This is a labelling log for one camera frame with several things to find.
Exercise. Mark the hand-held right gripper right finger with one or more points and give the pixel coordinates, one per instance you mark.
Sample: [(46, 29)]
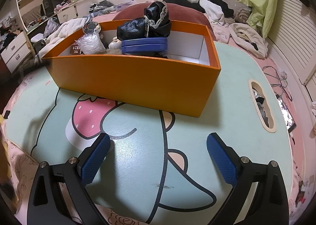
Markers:
[(221, 163)]

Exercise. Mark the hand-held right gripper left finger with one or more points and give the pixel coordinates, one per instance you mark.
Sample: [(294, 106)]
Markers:
[(95, 160)]

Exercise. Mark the orange box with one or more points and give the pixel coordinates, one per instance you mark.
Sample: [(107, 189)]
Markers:
[(123, 79)]

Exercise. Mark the small brown box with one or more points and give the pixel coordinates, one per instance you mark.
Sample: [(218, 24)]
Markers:
[(76, 49)]

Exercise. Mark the bubble wrap bag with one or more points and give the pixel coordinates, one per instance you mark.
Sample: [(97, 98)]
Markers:
[(90, 43)]

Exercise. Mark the white plush toy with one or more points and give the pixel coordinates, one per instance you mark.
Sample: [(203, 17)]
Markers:
[(115, 44)]

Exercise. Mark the round metal tin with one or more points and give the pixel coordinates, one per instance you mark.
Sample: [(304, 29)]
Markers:
[(90, 27)]

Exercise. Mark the black lace cloth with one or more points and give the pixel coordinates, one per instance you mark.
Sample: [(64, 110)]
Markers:
[(133, 28)]

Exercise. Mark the cartoon printed desktop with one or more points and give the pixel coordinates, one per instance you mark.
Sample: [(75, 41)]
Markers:
[(138, 153)]

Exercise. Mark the smartphone with lit screen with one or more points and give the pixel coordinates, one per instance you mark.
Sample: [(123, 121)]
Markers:
[(286, 114)]

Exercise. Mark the white fluffy blanket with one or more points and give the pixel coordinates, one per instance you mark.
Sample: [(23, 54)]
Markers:
[(61, 32)]

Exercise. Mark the beige garment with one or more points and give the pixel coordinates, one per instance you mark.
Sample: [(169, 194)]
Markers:
[(244, 32)]

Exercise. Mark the white drawer cabinet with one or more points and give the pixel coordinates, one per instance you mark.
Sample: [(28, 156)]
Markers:
[(14, 49)]

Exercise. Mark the grey plastic bag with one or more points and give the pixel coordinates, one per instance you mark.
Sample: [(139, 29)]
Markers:
[(51, 28)]

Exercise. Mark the white louvered closet doors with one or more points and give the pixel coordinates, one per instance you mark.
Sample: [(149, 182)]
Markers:
[(291, 30)]

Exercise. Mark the red cushion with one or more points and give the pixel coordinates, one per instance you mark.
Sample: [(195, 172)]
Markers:
[(187, 14)]

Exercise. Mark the dark striped clothes pile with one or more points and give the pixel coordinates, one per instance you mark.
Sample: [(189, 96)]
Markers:
[(102, 7)]

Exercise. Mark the white clothes pile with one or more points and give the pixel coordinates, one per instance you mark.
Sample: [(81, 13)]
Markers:
[(212, 7)]

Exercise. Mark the black monitor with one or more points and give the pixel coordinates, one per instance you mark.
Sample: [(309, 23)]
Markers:
[(48, 4)]

